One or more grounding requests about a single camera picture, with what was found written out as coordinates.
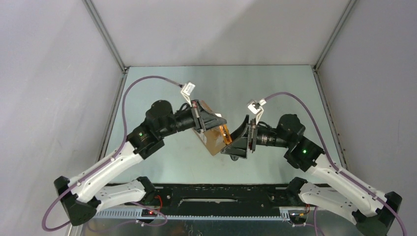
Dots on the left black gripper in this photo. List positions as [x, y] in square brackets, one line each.
[202, 119]

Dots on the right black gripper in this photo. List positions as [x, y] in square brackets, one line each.
[239, 145]

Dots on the brown cardboard express box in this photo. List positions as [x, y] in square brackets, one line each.
[212, 140]

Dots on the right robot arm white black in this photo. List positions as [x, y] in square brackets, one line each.
[370, 210]

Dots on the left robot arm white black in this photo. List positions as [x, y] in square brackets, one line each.
[87, 193]

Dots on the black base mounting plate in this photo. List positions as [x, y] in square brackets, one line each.
[222, 200]

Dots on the right controller board with leds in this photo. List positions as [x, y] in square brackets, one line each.
[298, 218]

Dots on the controller board with leds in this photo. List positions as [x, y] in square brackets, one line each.
[298, 218]
[148, 213]

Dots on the left controller board with leds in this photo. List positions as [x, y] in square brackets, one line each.
[148, 213]

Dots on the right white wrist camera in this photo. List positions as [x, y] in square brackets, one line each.
[257, 108]

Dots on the right aluminium frame post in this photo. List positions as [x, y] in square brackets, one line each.
[335, 33]

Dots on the aluminium frame post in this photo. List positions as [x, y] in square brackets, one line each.
[335, 33]
[103, 31]

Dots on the left aluminium frame post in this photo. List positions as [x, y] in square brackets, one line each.
[103, 31]

